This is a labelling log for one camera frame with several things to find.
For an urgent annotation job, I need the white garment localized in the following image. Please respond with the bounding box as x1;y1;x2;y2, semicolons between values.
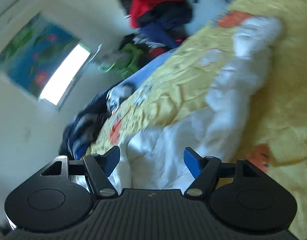
109;16;283;192

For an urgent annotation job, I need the dark blue clothes heap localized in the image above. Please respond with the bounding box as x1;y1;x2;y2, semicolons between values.
58;89;111;160

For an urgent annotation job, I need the dark navy clothes pile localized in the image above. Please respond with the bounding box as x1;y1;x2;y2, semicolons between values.
135;1;192;49

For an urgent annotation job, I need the light blue bed sheet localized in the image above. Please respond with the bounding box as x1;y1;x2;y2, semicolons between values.
113;48;177;98

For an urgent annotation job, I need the yellow patterned bedspread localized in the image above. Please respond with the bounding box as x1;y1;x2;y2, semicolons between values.
88;0;307;239

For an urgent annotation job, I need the blue floral curtain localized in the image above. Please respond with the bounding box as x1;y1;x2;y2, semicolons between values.
0;14;79;97

